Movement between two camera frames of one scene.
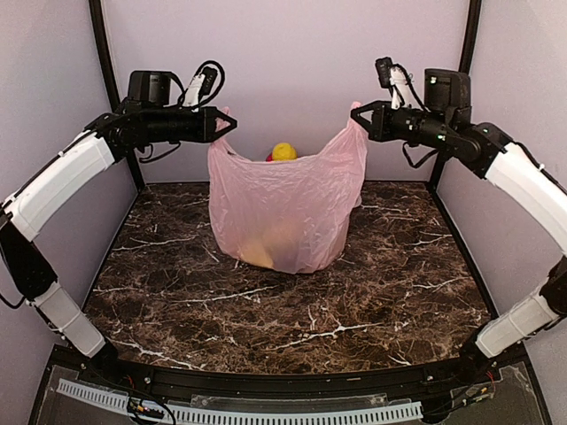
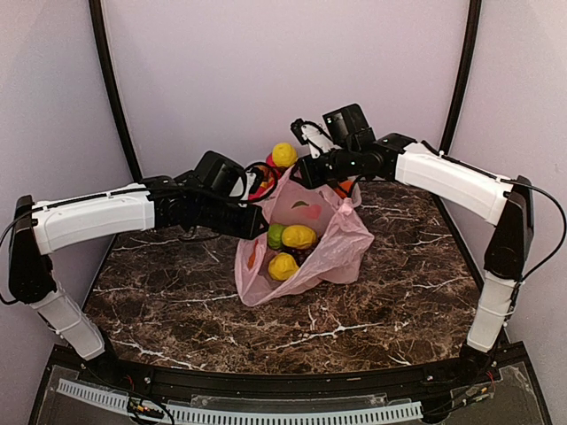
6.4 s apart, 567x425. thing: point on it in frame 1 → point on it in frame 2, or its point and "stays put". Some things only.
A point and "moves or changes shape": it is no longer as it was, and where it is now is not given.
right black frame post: [469, 41] stays put
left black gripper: [207, 132] → [250, 229]
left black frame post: [111, 74] stays put
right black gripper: [380, 129] → [311, 179]
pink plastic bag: [288, 215] moves or changes shape
